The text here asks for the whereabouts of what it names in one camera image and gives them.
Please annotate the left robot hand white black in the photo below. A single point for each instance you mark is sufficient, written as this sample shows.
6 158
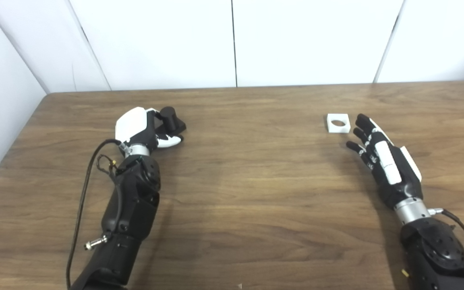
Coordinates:
133 121

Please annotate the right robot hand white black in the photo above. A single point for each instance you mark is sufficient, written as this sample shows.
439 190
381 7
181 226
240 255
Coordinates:
397 185

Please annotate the black peg with base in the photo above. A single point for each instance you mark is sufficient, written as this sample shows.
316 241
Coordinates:
169 117

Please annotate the white square piece with hole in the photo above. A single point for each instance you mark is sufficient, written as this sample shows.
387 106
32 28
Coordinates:
332 129

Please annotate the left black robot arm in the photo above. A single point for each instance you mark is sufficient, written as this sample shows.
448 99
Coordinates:
131 209

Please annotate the left forearm metal connector plug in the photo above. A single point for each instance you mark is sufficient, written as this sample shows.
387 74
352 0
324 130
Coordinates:
95 243

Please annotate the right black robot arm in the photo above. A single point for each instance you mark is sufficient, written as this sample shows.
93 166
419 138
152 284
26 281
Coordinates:
433 249

